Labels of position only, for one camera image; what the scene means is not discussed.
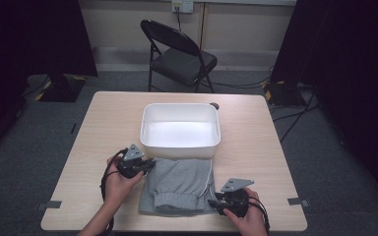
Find grey tape marker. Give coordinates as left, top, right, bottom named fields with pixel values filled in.
left=286, top=197, right=310, bottom=207
left=35, top=200, right=63, bottom=211

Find grey shorts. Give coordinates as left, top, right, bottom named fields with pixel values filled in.
left=138, top=157, right=219, bottom=217

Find white wall socket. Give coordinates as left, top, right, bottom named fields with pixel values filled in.
left=171, top=0, right=195, bottom=15

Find left hand-held gripper cable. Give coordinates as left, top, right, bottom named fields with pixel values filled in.
left=98, top=147, right=130, bottom=236

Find beige wall conduit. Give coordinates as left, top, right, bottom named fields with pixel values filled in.
left=198, top=2, right=209, bottom=51

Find black folding chair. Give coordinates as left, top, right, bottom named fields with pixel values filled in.
left=140, top=19, right=219, bottom=94

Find person's left hand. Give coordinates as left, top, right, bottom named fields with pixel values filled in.
left=102, top=155, right=145, bottom=211

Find black floor cable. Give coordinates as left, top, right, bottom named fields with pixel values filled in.
left=206, top=66, right=274, bottom=90
left=271, top=91, right=321, bottom=144

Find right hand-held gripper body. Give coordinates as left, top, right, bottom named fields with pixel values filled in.
left=214, top=177, right=256, bottom=218

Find white plastic basket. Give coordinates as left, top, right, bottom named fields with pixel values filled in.
left=139, top=102, right=222, bottom=160

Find black plugged-in wall cable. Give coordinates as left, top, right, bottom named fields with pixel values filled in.
left=175, top=7, right=183, bottom=32

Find right hand-held gripper cable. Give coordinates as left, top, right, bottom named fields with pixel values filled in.
left=247, top=194, right=273, bottom=236

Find black curtain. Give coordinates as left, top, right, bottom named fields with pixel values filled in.
left=270, top=0, right=378, bottom=210
left=0, top=0, right=98, bottom=165

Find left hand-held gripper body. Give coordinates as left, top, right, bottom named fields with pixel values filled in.
left=115, top=143, right=150, bottom=180

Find black stand base striped tape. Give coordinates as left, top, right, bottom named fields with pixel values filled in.
left=261, top=80, right=310, bottom=108
left=26, top=73, right=89, bottom=103

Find person's right hand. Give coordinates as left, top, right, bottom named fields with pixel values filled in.
left=221, top=187, right=269, bottom=236

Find hand-held gripper cable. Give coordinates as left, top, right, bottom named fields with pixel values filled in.
left=98, top=147, right=130, bottom=236
left=247, top=194, right=273, bottom=236

